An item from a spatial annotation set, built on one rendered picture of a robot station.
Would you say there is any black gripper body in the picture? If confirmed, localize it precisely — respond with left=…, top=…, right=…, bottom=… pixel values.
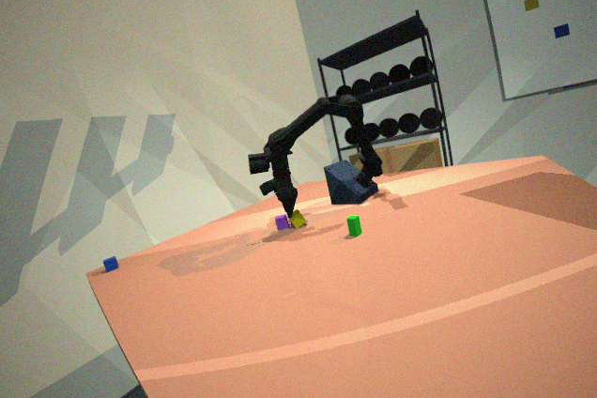
left=272, top=168, right=298, bottom=199

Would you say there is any small green block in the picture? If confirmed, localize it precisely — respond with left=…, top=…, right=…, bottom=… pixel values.
left=347, top=225, right=362, bottom=237
left=346, top=216, right=360, bottom=227

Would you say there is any purple block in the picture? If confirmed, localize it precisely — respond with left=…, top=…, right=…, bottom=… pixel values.
left=275, top=214, right=289, bottom=231

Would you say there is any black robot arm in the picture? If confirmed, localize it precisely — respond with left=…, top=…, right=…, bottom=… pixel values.
left=248, top=94, right=383, bottom=196

